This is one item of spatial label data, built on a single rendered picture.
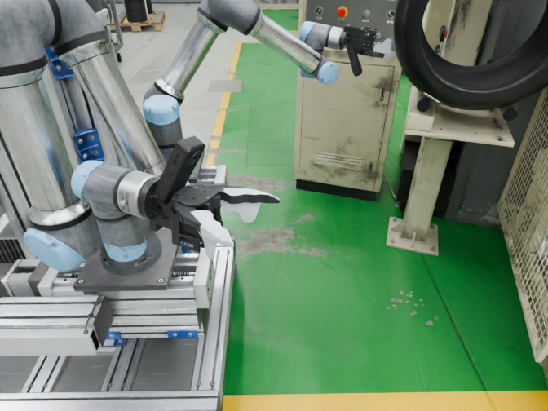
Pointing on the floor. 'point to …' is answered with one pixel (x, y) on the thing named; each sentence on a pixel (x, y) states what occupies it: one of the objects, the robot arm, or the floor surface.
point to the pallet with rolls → (140, 15)
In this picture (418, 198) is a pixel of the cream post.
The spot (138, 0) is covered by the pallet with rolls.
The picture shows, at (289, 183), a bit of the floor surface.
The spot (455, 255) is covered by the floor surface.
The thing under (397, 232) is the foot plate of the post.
